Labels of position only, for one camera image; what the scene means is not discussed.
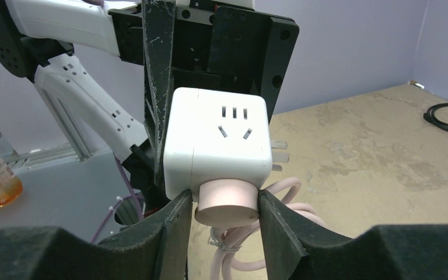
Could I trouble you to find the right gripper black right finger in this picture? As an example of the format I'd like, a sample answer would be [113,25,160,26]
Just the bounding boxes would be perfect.
[258,190,448,279]

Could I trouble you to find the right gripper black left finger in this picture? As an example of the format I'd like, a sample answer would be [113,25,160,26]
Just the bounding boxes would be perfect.
[0,190,192,279]

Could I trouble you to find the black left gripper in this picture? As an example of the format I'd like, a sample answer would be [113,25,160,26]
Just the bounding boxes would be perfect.
[110,1,300,186]

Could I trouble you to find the pink round socket with cord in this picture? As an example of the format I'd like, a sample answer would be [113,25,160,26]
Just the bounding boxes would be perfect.
[194,177,327,280]

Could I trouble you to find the white cube power socket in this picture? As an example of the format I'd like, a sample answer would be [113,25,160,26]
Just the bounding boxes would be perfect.
[163,87,273,200]

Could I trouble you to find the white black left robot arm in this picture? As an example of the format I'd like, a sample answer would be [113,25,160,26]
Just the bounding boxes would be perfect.
[0,1,300,189]

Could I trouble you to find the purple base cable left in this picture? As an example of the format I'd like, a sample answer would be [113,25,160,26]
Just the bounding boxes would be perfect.
[90,154,145,244]

